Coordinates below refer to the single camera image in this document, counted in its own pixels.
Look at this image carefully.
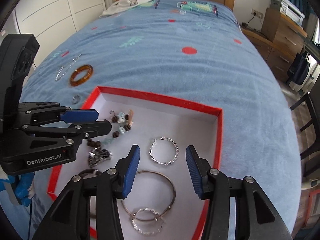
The dark tortoiseshell bangle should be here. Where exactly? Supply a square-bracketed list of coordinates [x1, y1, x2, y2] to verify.
[79, 168, 103, 179]

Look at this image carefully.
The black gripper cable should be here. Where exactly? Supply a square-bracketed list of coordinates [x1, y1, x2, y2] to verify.
[28, 199, 34, 240]

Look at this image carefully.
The twisted silver hoop earring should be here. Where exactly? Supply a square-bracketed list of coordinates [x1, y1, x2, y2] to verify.
[131, 207, 165, 237]

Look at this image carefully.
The wooden drawer chest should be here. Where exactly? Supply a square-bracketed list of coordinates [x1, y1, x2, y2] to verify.
[242, 8, 307, 82]

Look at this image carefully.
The blue patterned bedspread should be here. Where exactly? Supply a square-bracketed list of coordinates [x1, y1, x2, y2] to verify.
[21, 0, 301, 230]

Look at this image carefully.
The silver chain necklace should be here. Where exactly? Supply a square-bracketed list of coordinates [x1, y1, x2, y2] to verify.
[54, 54, 83, 82]

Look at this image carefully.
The white wardrobe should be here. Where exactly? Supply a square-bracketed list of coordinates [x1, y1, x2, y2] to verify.
[13, 0, 107, 41]

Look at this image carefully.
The red white shallow box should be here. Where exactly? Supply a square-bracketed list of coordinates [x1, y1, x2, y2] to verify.
[47, 86, 224, 240]

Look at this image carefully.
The white blue gloved hand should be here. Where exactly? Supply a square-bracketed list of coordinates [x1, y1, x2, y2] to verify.
[1, 170, 35, 207]

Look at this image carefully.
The white garment on bed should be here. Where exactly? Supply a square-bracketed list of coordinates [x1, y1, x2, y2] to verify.
[99, 0, 154, 18]

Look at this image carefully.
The wall power socket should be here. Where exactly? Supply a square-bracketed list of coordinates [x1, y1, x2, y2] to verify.
[251, 9, 264, 19]

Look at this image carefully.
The white printer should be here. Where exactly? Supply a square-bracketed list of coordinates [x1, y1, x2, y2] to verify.
[270, 0, 305, 26]

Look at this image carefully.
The black chair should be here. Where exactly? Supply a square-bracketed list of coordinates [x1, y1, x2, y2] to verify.
[290, 74, 320, 181]

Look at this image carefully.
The thin silver bangle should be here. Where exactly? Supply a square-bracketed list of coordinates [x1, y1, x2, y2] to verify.
[120, 170, 176, 218]

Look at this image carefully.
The black silver chunky ring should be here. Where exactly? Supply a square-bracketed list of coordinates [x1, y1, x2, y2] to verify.
[87, 147, 112, 168]

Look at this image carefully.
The beaded brown blue bracelet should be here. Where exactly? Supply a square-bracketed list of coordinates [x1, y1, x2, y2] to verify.
[86, 109, 135, 149]

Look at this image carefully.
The amber resin bangle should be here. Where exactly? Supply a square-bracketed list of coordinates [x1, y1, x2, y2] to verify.
[69, 64, 93, 87]

